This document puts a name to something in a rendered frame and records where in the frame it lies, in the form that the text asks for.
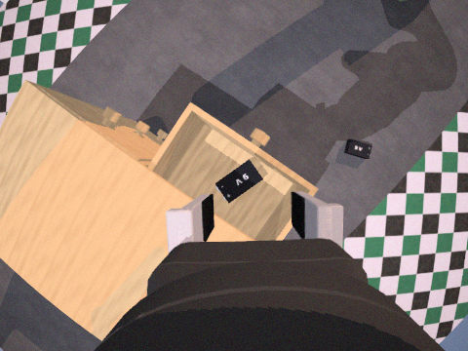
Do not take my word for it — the light wooden chest of drawers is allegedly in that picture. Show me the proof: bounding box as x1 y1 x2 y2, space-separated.
0 80 194 341

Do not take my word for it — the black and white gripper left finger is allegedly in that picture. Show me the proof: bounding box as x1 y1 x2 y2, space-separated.
166 194 215 252

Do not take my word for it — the black 9v battery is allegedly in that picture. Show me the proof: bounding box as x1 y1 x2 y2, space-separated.
344 138 372 159
215 159 263 203

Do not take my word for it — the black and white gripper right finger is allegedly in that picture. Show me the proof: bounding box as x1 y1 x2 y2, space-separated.
292 191 343 247

